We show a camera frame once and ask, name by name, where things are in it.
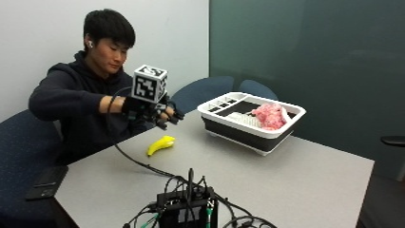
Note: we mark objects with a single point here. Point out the yellow banana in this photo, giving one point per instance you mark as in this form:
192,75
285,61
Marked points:
160,144

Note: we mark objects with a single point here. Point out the blue office chair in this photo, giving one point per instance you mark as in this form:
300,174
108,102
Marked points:
25,164
257,89
203,93

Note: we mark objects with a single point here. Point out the white marker cube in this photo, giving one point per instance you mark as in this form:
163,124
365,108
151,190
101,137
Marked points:
148,84

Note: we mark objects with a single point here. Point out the white and black dish rack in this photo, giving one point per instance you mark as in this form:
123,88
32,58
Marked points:
248,122

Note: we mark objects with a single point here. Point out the the person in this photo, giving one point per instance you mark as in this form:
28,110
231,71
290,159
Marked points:
80,95

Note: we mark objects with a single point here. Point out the pink soft toy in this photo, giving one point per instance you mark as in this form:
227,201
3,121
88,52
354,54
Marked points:
269,116

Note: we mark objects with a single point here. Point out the black electronics box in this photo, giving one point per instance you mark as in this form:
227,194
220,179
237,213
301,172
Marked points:
188,207

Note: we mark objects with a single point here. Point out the white earbud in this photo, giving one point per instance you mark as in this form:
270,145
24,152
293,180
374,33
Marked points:
89,44

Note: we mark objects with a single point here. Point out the black smartphone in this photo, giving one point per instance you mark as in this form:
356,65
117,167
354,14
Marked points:
45,182

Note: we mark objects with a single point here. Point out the black chair armrest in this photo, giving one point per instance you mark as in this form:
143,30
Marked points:
393,140

